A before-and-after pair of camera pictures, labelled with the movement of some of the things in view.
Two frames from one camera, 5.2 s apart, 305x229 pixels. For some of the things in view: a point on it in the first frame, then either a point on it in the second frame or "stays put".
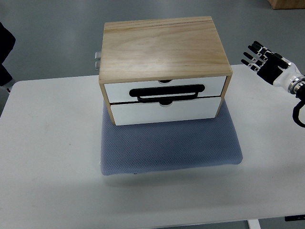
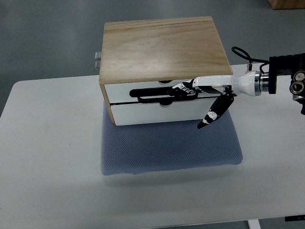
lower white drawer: [127, 113] stays put
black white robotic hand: [271, 67] → [247, 84]
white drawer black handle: [166, 92] stays put
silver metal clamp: [97, 57] stays put
